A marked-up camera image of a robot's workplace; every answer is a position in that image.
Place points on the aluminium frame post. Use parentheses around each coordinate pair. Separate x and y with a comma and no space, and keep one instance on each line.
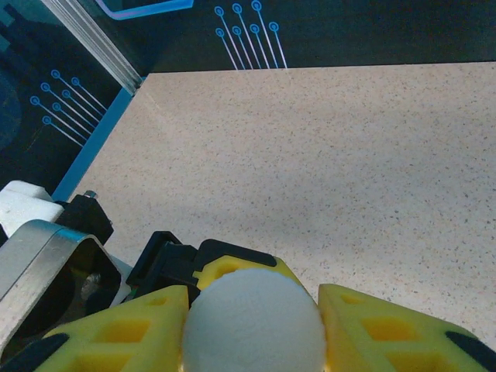
(100,52)

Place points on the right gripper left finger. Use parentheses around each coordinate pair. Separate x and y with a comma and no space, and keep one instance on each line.
(116,341)

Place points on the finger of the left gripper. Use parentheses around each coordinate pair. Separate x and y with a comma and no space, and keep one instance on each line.
(232,257)

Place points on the white bottle cap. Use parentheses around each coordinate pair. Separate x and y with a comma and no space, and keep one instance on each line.
(252,321)

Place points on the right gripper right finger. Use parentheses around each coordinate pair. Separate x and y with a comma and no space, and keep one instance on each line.
(387,341)

